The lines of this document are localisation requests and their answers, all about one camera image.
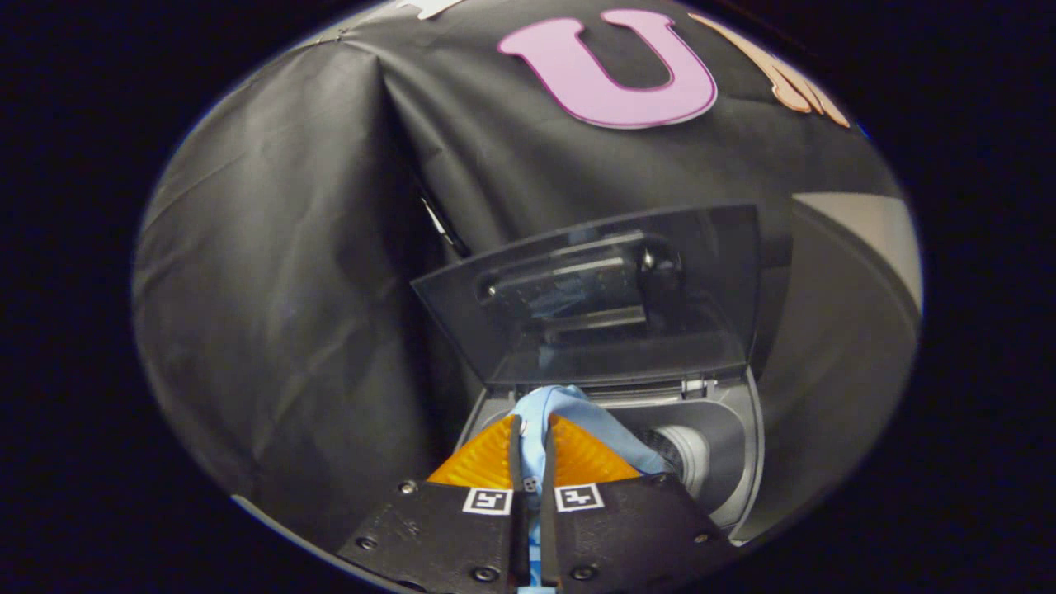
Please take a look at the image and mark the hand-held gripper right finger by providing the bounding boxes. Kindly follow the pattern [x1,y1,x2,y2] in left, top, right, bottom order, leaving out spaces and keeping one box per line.
[540,412,743,592]

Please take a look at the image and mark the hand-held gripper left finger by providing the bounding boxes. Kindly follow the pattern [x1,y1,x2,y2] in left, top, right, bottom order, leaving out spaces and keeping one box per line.
[337,414,530,594]

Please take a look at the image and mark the light blue garment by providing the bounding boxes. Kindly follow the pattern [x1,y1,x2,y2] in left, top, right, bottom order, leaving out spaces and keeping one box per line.
[507,384,673,594]

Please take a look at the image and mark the black backdrop cloth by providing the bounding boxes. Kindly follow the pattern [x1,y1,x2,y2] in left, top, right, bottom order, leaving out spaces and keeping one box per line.
[132,0,908,545]

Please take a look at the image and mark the beige cabinet with dark frame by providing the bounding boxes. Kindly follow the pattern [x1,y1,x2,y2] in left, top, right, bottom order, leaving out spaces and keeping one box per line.
[747,192,923,541]

